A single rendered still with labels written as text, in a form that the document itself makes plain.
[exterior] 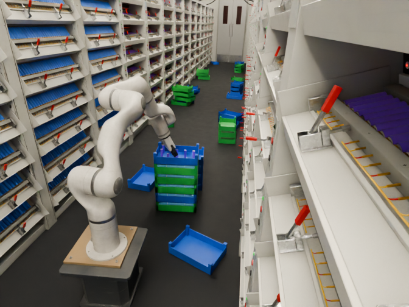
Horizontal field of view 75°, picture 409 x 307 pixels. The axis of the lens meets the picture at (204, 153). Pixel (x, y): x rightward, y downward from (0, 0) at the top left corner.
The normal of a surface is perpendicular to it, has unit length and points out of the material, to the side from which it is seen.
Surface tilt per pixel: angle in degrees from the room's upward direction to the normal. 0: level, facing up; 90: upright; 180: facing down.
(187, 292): 0
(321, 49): 90
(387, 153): 18
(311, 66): 90
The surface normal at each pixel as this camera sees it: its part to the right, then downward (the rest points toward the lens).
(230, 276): 0.04, -0.90
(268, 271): -0.27, -0.88
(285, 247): -0.15, 0.43
